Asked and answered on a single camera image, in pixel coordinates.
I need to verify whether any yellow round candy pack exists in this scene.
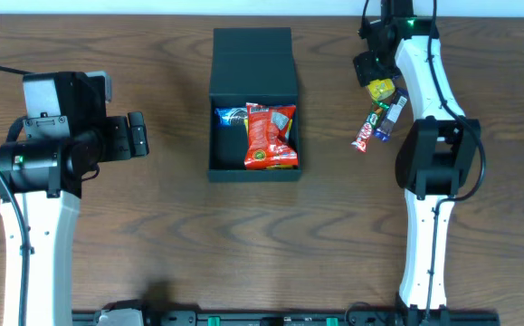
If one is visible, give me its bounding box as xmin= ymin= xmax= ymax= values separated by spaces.
xmin=367 ymin=79 xmax=395 ymax=101

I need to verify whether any blue Oreo cookie pack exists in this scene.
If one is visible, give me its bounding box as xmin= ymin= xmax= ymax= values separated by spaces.
xmin=214 ymin=107 xmax=248 ymax=127

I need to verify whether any dark blue chocolate bar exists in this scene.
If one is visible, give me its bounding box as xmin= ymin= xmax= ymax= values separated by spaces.
xmin=375 ymin=88 xmax=409 ymax=142

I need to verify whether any red KitKat bar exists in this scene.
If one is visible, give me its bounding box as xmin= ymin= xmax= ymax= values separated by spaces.
xmin=351 ymin=108 xmax=385 ymax=153

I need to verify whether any red snack bag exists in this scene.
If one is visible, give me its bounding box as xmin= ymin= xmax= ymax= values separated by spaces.
xmin=243 ymin=102 xmax=299 ymax=170

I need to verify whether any dark green box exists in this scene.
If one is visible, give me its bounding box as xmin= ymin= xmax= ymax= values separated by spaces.
xmin=207 ymin=27 xmax=301 ymax=182

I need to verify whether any yellow snack bag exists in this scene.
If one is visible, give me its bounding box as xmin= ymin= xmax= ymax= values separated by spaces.
xmin=244 ymin=119 xmax=299 ymax=170

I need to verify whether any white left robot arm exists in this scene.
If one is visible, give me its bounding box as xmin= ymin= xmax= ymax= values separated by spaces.
xmin=0 ymin=71 xmax=149 ymax=325

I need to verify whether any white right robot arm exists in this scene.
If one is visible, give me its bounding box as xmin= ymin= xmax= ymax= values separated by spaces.
xmin=353 ymin=0 xmax=486 ymax=325

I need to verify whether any green candy wrapper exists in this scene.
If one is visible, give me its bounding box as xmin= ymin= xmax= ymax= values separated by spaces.
xmin=373 ymin=101 xmax=389 ymax=110

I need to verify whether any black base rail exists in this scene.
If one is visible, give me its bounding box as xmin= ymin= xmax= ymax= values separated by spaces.
xmin=71 ymin=301 xmax=500 ymax=326

